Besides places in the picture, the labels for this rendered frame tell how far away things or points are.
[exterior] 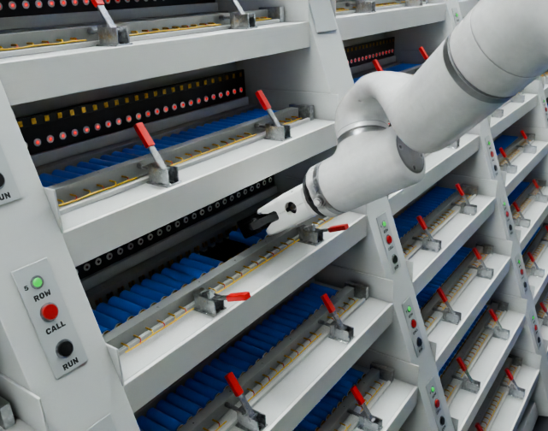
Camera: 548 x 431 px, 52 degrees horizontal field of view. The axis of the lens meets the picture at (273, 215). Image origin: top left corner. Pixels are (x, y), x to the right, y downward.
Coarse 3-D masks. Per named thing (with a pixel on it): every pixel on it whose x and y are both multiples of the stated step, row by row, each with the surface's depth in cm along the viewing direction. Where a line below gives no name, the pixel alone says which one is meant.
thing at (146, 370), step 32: (352, 224) 105; (128, 256) 88; (288, 256) 94; (320, 256) 97; (256, 288) 84; (288, 288) 91; (192, 320) 77; (224, 320) 78; (128, 352) 71; (160, 352) 70; (192, 352) 74; (128, 384) 65; (160, 384) 70
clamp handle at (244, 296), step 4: (212, 292) 78; (236, 292) 76; (240, 292) 75; (244, 292) 74; (248, 292) 74; (208, 296) 78; (212, 296) 78; (216, 296) 78; (220, 296) 78; (224, 296) 77; (228, 296) 75; (232, 296) 75; (236, 296) 74; (240, 296) 74; (244, 296) 74; (248, 296) 74; (216, 300) 77; (220, 300) 77; (228, 300) 76; (232, 300) 75; (236, 300) 75; (240, 300) 74; (244, 300) 74
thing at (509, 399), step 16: (512, 352) 178; (528, 352) 174; (512, 368) 175; (528, 368) 175; (496, 384) 165; (512, 384) 164; (528, 384) 168; (496, 400) 160; (512, 400) 162; (528, 400) 167; (480, 416) 153; (496, 416) 156; (512, 416) 156
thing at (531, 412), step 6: (528, 402) 180; (534, 402) 179; (528, 408) 177; (534, 408) 178; (528, 414) 174; (534, 414) 177; (522, 420) 172; (528, 420) 173; (534, 420) 177; (522, 426) 170; (528, 426) 172
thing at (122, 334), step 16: (272, 240) 94; (240, 256) 90; (256, 256) 92; (208, 272) 85; (224, 272) 85; (240, 272) 87; (192, 288) 80; (208, 288) 83; (224, 288) 83; (160, 304) 77; (176, 304) 78; (128, 320) 73; (144, 320) 73; (160, 320) 76; (176, 320) 76; (112, 336) 70; (128, 336) 72
